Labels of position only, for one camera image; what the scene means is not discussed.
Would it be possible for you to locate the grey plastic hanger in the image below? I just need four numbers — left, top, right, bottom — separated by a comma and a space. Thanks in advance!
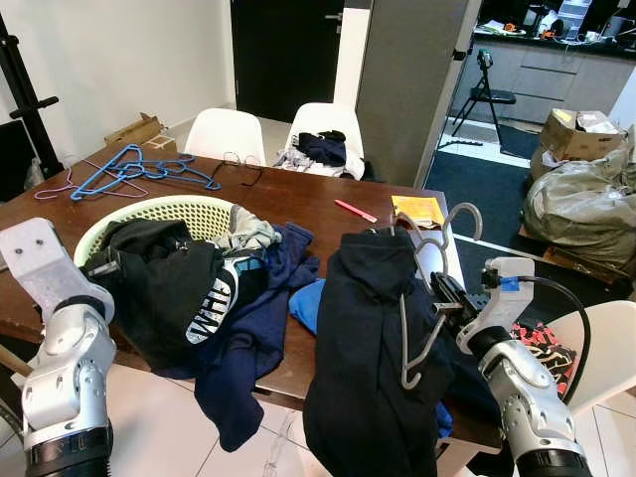
397, 202, 485, 391

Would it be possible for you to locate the dark navy garment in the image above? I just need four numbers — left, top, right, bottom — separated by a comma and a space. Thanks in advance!
303, 229, 460, 477

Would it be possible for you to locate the blue plastic hanger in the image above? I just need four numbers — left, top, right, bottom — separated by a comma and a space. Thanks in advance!
70, 144, 165, 203
119, 149, 222, 190

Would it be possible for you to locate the pink thin hanger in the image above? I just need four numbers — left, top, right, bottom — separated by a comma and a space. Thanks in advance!
35, 157, 150, 200

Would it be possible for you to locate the white paper sheet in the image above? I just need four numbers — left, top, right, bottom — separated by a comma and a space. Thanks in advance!
412, 237, 465, 291

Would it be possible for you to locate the yellow notepad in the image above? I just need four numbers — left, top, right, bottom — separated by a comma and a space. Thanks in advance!
391, 195, 446, 229

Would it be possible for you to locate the red black patterned cloth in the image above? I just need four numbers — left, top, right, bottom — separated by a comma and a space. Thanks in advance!
510, 320, 579, 400

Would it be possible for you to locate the pink pen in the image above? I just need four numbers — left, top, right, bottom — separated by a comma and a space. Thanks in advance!
334, 199, 380, 225

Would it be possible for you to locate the bright blue cloth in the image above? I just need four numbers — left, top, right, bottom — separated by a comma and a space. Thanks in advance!
288, 278, 329, 336

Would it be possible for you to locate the white plastic chair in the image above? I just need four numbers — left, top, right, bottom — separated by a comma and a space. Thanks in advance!
184, 107, 267, 166
537, 300, 636, 418
286, 102, 366, 182

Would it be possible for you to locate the grey green plastic bag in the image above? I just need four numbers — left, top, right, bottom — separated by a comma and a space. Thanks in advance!
522, 139, 636, 271

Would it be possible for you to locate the grey white garment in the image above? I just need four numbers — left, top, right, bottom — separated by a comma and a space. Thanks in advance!
273, 144, 364, 182

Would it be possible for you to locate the small navy garment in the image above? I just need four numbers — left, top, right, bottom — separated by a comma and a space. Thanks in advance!
296, 131, 349, 168

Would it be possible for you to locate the large open cardboard box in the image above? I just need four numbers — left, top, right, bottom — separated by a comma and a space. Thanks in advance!
540, 107, 629, 165

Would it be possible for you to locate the navy blue garment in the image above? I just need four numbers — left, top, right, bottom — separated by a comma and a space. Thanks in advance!
164, 224, 321, 453

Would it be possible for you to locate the grey kitchen cabinet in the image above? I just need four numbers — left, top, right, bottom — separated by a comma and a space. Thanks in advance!
475, 0, 636, 127

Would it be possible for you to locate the black door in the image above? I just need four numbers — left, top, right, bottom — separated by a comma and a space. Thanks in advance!
231, 0, 346, 125

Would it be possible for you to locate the black garment with white print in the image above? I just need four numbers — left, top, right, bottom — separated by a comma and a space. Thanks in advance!
94, 219, 271, 371

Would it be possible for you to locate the pale green laundry basket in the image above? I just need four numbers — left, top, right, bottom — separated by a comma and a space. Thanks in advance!
75, 196, 241, 269

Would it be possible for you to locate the small cardboard box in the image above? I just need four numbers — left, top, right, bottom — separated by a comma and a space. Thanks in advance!
104, 112, 178, 158

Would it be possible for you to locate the black screen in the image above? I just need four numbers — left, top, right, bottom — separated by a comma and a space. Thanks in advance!
0, 119, 41, 203

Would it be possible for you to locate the black tripod stand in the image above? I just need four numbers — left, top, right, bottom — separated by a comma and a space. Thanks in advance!
0, 10, 66, 182

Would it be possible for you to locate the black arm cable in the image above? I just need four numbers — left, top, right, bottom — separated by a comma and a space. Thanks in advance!
517, 275, 593, 403

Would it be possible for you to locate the black folding stand with camera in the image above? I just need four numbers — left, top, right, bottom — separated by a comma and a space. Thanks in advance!
452, 48, 519, 152

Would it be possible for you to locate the black wire hanger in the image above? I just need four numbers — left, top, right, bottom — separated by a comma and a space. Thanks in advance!
212, 151, 267, 188

